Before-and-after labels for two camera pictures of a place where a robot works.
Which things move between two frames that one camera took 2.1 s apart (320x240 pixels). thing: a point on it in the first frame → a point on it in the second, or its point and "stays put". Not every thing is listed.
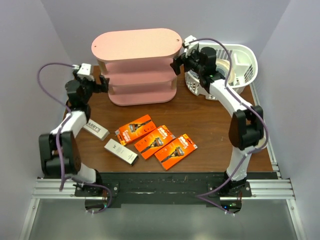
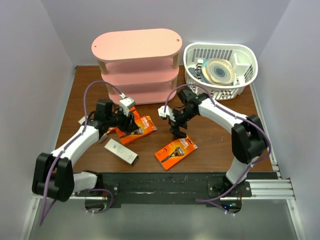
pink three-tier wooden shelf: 137,63 stays put
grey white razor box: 121,152 stays put
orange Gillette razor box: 175,151 stays put
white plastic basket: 236,64 stays put
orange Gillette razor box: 154,141 → 146,127
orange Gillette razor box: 135,129 → 133,111
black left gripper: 102,88 → 129,125
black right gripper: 183,59 → 174,129
